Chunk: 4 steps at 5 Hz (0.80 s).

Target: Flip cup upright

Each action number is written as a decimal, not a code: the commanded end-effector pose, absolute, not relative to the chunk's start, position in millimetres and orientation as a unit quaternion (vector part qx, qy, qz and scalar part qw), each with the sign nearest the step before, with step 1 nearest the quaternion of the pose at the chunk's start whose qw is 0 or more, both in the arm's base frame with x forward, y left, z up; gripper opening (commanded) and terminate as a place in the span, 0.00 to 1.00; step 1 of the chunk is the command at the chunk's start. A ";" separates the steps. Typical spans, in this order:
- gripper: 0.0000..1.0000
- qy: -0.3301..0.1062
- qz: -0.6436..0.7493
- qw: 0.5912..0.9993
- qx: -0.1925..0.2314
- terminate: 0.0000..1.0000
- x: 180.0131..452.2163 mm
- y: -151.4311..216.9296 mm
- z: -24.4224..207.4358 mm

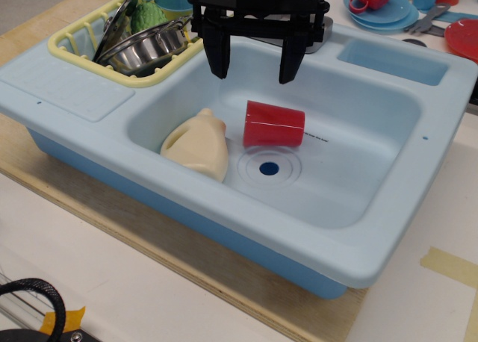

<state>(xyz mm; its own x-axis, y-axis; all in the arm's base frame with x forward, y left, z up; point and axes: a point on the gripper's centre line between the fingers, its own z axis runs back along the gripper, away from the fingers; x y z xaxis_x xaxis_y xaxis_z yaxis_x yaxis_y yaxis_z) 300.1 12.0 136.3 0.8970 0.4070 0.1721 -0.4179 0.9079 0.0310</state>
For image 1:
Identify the grey toy fork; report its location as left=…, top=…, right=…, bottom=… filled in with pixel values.
left=404, top=3, right=451, bottom=33

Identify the blue plate stack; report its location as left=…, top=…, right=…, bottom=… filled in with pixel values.
left=349, top=0, right=419, bottom=31

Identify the stainless steel pot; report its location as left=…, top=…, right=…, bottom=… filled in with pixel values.
left=94, top=16, right=191, bottom=78

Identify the steel pot lid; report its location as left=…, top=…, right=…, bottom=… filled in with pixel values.
left=93, top=0, right=139, bottom=63

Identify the green toy vegetable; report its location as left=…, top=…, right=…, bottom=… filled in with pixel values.
left=130, top=1, right=168, bottom=34

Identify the red plastic cup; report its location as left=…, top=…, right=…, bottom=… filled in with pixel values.
left=243, top=101, right=305, bottom=147

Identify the light blue toy sink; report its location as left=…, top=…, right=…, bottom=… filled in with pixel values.
left=1, top=25, right=477, bottom=298

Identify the black braided cable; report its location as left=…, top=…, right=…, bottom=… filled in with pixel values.
left=0, top=278, right=68, bottom=338

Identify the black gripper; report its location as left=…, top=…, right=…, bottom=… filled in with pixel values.
left=188, top=0, right=330, bottom=84

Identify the yellow dish drying rack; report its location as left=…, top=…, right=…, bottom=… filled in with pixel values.
left=47, top=0, right=203, bottom=88

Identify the cream plastic detergent bottle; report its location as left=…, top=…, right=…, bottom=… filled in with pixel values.
left=160, top=108, right=229, bottom=182

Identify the red plate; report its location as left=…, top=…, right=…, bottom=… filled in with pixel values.
left=444, top=19, right=477, bottom=63

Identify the orange tape piece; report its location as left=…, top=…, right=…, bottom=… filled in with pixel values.
left=38, top=305, right=87, bottom=336

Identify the yellow masking tape piece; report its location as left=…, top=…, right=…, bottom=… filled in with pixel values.
left=420, top=247, right=477, bottom=290

